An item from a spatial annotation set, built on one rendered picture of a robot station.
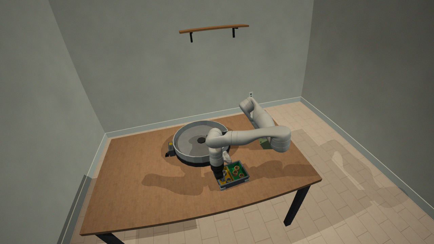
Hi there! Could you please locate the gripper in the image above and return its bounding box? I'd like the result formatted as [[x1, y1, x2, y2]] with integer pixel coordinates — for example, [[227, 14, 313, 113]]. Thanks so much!
[[210, 151, 232, 182]]

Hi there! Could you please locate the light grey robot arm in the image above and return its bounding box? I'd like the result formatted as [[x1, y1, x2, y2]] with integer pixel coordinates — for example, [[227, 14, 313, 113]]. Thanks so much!
[[205, 96, 291, 160]]

